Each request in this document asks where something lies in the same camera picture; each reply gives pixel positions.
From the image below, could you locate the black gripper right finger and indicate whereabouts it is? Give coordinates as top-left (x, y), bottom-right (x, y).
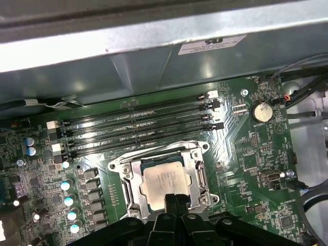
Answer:
top-left (177, 194), bottom-right (308, 246)

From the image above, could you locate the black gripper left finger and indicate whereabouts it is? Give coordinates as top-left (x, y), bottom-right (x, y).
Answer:
top-left (64, 194), bottom-right (177, 246)

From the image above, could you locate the metal socket cover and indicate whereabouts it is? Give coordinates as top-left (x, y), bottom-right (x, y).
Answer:
top-left (130, 150), bottom-right (206, 217)

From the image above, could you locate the wire locking lever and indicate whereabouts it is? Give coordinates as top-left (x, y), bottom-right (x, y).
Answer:
top-left (122, 176), bottom-right (135, 215)

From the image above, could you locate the CPU socket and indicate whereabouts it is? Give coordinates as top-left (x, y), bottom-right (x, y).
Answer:
top-left (107, 139), bottom-right (220, 221)

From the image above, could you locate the black RAM slot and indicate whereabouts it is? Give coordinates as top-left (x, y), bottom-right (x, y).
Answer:
top-left (53, 121), bottom-right (225, 163)
top-left (48, 99), bottom-right (223, 140)
top-left (52, 114), bottom-right (216, 153)
top-left (47, 91), bottom-right (220, 130)

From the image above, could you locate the internal USB port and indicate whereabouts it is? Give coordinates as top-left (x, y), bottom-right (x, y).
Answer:
top-left (260, 170), bottom-right (285, 184)

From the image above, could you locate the green motherboard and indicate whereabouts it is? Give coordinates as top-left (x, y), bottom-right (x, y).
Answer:
top-left (0, 76), bottom-right (312, 246)

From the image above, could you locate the round coin battery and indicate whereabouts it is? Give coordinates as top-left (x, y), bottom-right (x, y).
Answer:
top-left (250, 100), bottom-right (274, 123)

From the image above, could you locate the black PC case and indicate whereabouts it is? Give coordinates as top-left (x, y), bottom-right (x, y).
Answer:
top-left (0, 0), bottom-right (328, 246)

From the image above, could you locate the white label sticker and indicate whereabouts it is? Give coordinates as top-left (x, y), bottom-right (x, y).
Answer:
top-left (178, 34), bottom-right (247, 56)

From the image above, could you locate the blue grey cable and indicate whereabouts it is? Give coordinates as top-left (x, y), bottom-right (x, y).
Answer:
top-left (298, 179), bottom-right (328, 221)

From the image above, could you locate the black cable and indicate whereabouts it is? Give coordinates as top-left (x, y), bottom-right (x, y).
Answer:
top-left (280, 65), bottom-right (328, 108)

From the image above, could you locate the thin grey wire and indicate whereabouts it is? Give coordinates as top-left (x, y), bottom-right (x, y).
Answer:
top-left (269, 52), bottom-right (328, 88)

